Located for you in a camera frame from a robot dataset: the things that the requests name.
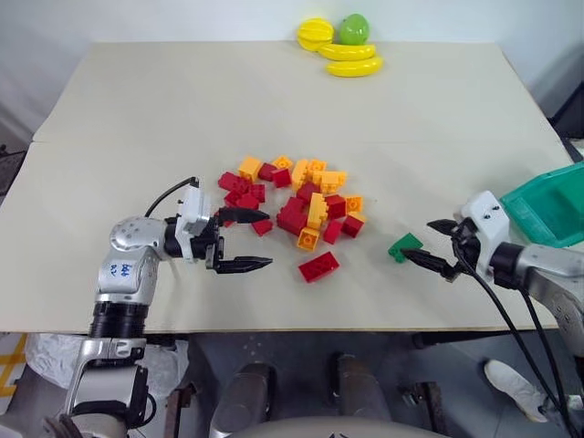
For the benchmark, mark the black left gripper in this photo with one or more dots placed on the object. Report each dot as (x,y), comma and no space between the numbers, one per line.
(207,248)

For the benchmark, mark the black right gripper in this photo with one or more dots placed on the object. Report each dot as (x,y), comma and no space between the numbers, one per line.
(465,248)

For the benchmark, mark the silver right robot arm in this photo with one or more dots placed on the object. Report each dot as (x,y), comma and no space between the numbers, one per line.
(547,269)

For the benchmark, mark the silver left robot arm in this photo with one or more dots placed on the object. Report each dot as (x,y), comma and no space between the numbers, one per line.
(125,274)

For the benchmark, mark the green toy block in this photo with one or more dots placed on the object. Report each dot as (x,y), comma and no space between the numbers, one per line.
(403,246)

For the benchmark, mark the large red toy block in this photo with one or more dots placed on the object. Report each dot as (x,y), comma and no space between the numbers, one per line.
(290,216)

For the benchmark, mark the orange toy block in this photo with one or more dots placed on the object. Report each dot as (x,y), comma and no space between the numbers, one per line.
(283,162)
(249,166)
(309,238)
(354,204)
(315,167)

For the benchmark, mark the yellow toy block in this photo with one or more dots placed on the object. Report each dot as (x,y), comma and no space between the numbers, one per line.
(333,179)
(299,173)
(317,210)

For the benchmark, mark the flat red toy block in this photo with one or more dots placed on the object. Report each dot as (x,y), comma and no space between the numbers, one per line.
(319,267)

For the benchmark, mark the teal plastic bin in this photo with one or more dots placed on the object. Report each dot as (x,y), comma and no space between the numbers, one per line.
(543,210)

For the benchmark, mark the dark rounded shape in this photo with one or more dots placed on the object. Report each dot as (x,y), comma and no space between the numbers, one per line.
(244,394)

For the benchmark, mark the white shoe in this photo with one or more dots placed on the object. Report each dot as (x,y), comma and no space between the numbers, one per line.
(513,388)

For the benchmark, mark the yellow toy banana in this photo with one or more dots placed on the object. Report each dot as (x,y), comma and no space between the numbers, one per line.
(347,51)
(355,67)

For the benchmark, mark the yellow toy starfruit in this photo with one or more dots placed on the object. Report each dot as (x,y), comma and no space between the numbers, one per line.
(312,35)

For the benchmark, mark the white plastic bag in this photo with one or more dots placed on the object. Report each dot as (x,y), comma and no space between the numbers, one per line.
(50,356)

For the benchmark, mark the green toy pear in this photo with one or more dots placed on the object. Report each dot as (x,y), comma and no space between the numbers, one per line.
(353,29)

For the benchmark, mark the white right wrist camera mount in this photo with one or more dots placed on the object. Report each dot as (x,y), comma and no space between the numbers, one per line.
(486,219)

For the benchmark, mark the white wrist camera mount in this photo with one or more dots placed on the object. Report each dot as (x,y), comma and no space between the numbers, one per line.
(486,219)
(194,212)

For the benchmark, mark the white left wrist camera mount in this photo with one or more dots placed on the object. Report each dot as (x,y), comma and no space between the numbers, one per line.
(194,212)

